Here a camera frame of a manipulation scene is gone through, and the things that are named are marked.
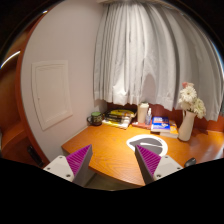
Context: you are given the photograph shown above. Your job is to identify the round grey white mouse pad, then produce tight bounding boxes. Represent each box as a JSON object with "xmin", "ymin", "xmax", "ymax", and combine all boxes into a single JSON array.
[{"xmin": 126, "ymin": 134, "xmax": 168, "ymax": 156}]

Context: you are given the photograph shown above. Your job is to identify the small clear spray bottle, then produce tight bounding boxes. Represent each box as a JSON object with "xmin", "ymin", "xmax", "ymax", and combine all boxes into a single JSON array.
[{"xmin": 145, "ymin": 108, "xmax": 152, "ymax": 125}]

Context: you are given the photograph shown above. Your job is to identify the white bottom book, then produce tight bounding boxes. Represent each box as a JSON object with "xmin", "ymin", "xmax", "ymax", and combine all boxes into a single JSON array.
[{"xmin": 102, "ymin": 118, "xmax": 131, "ymax": 129}]

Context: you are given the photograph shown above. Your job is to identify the wooden door frame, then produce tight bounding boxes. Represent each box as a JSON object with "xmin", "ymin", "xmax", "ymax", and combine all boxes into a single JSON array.
[{"xmin": 14, "ymin": 13, "xmax": 51, "ymax": 165}]

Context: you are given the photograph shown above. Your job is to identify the orange book under blue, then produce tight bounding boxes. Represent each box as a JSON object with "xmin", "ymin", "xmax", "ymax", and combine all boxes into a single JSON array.
[{"xmin": 160, "ymin": 120, "xmax": 178, "ymax": 138}]

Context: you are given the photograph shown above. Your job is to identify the yellow black top book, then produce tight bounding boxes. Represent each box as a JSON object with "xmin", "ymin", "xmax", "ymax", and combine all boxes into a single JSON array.
[{"xmin": 105, "ymin": 109, "xmax": 136, "ymax": 118}]

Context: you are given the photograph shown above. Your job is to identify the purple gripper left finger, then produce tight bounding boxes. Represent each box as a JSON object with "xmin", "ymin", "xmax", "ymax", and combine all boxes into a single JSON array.
[{"xmin": 44, "ymin": 145, "xmax": 93, "ymax": 186}]

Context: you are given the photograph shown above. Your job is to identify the white plastic jar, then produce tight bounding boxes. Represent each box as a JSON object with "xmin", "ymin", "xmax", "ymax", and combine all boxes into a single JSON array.
[{"xmin": 137, "ymin": 103, "xmax": 149, "ymax": 123}]

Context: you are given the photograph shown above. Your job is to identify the white wall access panel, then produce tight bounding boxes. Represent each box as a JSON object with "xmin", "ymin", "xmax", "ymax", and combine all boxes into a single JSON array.
[{"xmin": 31, "ymin": 60, "xmax": 73, "ymax": 130}]

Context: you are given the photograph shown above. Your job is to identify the white ceramic vase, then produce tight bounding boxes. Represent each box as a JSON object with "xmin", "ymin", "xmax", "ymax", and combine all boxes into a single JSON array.
[{"xmin": 178, "ymin": 111, "xmax": 196, "ymax": 141}]

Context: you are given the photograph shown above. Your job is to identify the white and pink flowers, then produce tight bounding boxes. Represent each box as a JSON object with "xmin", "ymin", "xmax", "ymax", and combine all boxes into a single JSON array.
[{"xmin": 178, "ymin": 82, "xmax": 206, "ymax": 119}]

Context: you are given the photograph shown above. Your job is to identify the black computer mouse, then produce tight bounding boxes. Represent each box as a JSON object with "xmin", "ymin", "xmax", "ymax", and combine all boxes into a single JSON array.
[{"xmin": 184, "ymin": 157, "xmax": 197, "ymax": 168}]

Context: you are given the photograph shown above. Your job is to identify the red flat box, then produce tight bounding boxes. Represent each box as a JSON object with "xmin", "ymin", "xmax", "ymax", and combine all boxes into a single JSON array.
[{"xmin": 132, "ymin": 122, "xmax": 151, "ymax": 130}]

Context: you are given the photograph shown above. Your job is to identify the white curtain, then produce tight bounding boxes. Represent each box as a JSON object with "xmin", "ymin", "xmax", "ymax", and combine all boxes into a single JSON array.
[{"xmin": 94, "ymin": 1, "xmax": 224, "ymax": 120}]

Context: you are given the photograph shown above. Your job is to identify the dark green mug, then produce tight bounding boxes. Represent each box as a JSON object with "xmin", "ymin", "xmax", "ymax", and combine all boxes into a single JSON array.
[{"xmin": 87, "ymin": 112, "xmax": 103, "ymax": 126}]

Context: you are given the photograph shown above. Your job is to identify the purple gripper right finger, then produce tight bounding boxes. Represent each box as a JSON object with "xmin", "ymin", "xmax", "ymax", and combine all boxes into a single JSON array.
[{"xmin": 135, "ymin": 145, "xmax": 182, "ymax": 185}]

